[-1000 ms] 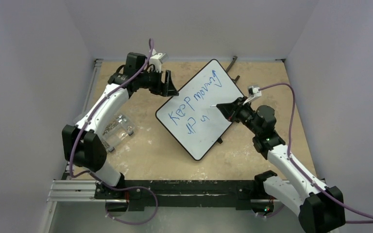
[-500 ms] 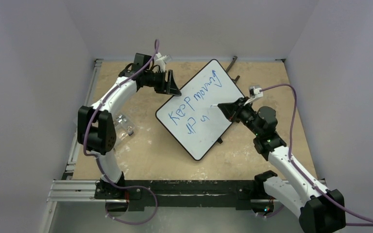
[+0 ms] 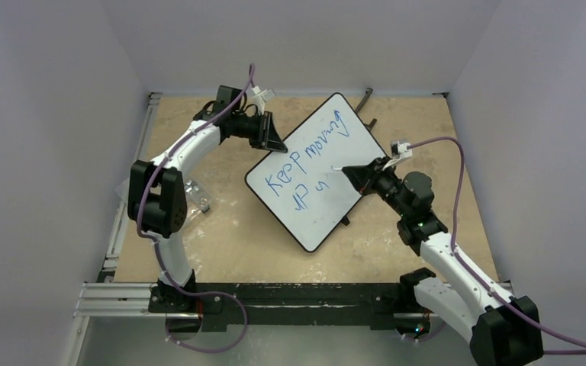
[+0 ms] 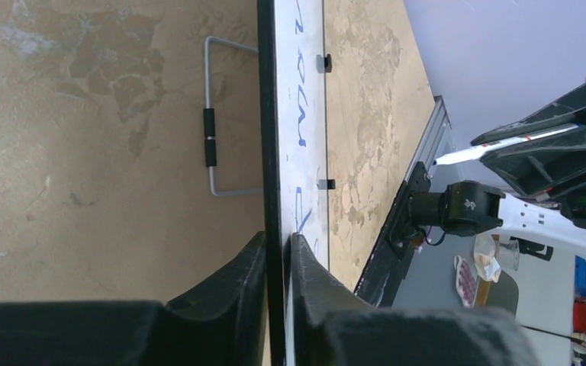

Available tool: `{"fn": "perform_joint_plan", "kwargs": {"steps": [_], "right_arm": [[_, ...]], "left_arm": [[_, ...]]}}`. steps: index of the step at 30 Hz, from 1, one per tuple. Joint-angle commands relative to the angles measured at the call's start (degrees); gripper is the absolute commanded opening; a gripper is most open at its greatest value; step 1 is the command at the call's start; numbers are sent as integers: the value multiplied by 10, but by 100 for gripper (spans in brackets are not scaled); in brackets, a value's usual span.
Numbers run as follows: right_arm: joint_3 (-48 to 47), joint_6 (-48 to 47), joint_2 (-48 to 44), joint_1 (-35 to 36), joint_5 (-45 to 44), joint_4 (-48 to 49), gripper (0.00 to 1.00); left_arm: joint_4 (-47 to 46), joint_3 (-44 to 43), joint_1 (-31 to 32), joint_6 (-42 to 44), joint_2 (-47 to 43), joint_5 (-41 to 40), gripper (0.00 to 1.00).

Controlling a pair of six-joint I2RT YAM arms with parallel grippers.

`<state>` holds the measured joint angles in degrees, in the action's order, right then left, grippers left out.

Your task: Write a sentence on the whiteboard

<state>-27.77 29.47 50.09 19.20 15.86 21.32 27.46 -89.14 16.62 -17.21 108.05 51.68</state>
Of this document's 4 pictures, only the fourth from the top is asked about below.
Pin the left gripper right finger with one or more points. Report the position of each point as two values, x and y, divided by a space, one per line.
332 326

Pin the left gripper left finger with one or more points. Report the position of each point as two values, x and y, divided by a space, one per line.
217 322

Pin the aluminium frame rail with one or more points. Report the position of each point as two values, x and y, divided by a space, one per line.
438 124

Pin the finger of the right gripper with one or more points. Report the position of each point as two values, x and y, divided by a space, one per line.
568 109
555 164

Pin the clutter on background table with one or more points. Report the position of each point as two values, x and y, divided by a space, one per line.
536 292

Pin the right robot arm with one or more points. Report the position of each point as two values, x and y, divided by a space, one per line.
468 208

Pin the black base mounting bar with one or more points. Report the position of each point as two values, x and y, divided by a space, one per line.
390 259

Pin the white whiteboard black frame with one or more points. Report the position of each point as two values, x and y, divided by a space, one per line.
293 64

